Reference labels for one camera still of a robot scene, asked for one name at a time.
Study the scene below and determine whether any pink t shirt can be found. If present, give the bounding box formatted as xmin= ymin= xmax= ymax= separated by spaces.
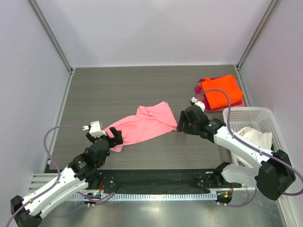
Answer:
xmin=105 ymin=102 xmax=177 ymax=152

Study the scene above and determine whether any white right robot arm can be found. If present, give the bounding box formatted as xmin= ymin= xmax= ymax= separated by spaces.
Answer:
xmin=177 ymin=105 xmax=298 ymax=201

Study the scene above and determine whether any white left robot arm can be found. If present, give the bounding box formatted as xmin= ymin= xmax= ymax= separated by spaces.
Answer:
xmin=10 ymin=122 xmax=123 ymax=227

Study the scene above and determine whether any salmon folded t shirt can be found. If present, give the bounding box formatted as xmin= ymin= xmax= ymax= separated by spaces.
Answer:
xmin=195 ymin=79 xmax=245 ymax=113

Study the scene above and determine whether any orange folded t shirt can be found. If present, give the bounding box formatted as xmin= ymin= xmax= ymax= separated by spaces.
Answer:
xmin=201 ymin=74 xmax=244 ymax=111

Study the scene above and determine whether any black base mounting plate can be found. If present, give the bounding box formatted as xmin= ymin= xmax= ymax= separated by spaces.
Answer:
xmin=88 ymin=169 xmax=241 ymax=195

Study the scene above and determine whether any white plastic laundry basket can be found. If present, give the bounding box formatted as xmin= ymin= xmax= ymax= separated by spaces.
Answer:
xmin=215 ymin=107 xmax=289 ymax=180

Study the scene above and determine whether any white t shirt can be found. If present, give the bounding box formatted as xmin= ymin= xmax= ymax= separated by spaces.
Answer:
xmin=233 ymin=126 xmax=273 ymax=169

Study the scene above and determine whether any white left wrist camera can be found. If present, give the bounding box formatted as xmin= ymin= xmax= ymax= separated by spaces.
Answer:
xmin=82 ymin=121 xmax=107 ymax=138

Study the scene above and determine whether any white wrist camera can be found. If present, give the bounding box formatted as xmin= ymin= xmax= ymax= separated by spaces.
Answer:
xmin=82 ymin=121 xmax=107 ymax=138
xmin=190 ymin=97 xmax=205 ymax=111

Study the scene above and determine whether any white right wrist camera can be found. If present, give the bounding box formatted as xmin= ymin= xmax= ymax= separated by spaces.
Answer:
xmin=190 ymin=97 xmax=205 ymax=111

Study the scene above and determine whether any white slotted cable duct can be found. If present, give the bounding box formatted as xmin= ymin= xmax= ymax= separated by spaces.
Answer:
xmin=67 ymin=191 xmax=217 ymax=202

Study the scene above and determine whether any right aluminium frame post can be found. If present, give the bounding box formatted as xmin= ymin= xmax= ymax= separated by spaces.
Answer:
xmin=235 ymin=0 xmax=280 ymax=71

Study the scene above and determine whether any aluminium frame post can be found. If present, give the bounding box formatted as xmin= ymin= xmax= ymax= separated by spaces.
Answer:
xmin=235 ymin=0 xmax=280 ymax=71
xmin=27 ymin=0 xmax=73 ymax=74

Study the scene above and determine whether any left aluminium frame post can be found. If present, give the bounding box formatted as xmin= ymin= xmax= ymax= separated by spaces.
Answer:
xmin=27 ymin=0 xmax=73 ymax=74

